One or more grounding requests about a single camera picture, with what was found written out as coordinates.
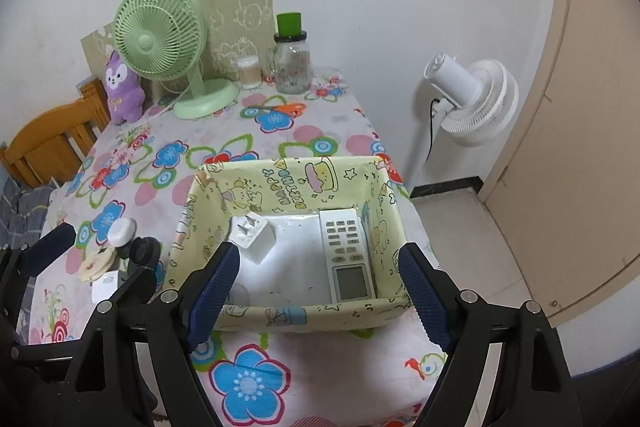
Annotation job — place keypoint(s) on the green desk fan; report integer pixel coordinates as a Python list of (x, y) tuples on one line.
[(150, 37)]

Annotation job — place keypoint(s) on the yellow printed storage box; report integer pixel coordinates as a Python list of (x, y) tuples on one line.
[(285, 187)]

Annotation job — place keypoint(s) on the white standing fan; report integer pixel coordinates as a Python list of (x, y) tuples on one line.
[(475, 102)]

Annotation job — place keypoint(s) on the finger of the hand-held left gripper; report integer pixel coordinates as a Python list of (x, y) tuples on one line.
[(45, 349), (50, 243)]

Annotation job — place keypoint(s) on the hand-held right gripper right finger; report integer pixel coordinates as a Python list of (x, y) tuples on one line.
[(425, 302)]

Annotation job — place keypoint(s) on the beige door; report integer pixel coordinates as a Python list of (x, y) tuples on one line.
[(590, 132)]

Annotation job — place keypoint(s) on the floral tablecloth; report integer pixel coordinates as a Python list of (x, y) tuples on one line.
[(210, 132)]

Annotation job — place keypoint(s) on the clear cotton swab container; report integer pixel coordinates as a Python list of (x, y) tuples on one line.
[(248, 72)]

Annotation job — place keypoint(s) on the purple plush toy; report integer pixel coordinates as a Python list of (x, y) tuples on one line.
[(122, 87)]

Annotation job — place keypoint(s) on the white plug adapter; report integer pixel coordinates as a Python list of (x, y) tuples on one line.
[(252, 237)]

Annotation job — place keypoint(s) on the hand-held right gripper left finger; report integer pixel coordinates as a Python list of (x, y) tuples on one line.
[(215, 292)]

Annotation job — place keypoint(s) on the glass jar with green lid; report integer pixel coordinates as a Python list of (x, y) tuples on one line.
[(292, 67)]

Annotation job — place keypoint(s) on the beige cartoon printed board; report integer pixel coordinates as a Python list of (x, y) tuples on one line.
[(235, 17)]

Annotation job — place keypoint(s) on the wooden chair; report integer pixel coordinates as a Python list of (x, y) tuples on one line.
[(50, 137)]

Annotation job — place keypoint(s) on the black round holder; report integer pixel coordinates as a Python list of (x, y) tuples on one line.
[(143, 252)]

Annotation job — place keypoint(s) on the white rounded case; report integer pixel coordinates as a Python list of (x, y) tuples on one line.
[(124, 233)]

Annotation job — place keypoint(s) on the white remote control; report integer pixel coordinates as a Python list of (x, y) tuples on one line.
[(347, 257)]

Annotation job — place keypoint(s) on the grey plaid bedding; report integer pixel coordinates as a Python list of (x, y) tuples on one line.
[(22, 212)]

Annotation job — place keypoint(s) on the small white box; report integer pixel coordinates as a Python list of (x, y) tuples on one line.
[(104, 287)]

